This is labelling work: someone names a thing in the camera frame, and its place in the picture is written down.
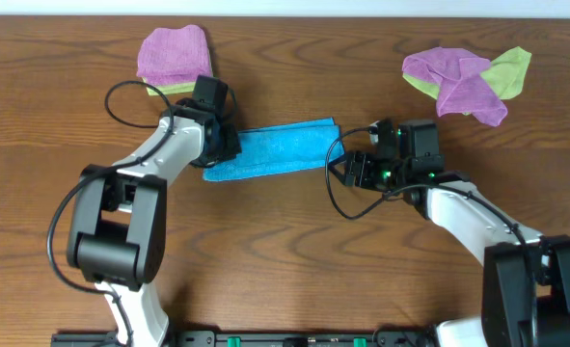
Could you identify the black mounting rail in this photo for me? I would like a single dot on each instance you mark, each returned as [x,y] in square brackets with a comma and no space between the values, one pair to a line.
[381,339]

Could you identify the folded purple cloth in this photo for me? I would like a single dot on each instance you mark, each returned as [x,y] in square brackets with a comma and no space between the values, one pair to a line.
[174,56]

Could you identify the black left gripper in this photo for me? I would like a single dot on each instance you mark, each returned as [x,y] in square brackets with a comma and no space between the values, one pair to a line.
[235,147]

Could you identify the crumpled purple cloth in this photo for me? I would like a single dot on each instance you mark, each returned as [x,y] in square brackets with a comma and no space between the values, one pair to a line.
[456,72]

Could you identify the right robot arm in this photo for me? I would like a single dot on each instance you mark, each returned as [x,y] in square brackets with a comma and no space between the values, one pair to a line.
[526,275]

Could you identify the folded green cloth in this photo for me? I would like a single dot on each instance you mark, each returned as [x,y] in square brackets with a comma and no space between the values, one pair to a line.
[169,89]

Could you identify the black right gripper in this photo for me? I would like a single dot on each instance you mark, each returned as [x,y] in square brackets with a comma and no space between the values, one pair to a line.
[361,172]

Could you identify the blue microfiber cloth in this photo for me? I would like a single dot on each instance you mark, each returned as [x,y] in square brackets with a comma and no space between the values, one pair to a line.
[280,149]

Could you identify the crumpled green cloth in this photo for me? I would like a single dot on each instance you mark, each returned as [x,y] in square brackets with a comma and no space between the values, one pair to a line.
[506,76]

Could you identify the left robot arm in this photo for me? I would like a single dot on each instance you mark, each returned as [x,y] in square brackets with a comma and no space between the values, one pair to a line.
[117,237]

